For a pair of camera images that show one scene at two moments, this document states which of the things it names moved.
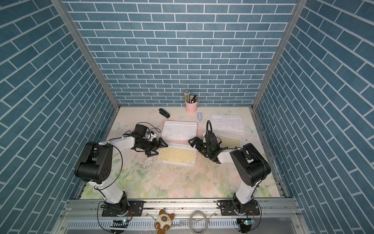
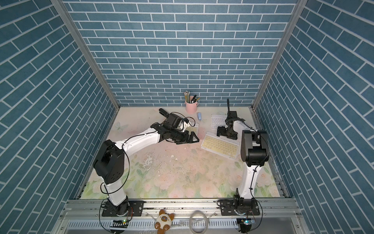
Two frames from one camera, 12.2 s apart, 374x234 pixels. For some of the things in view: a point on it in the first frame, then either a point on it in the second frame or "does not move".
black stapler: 164,113 does not move
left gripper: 155,146 → 185,138
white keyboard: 227,122 does not move
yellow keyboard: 182,156 → 194,128
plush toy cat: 163,221 does not move
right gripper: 201,142 → 222,129
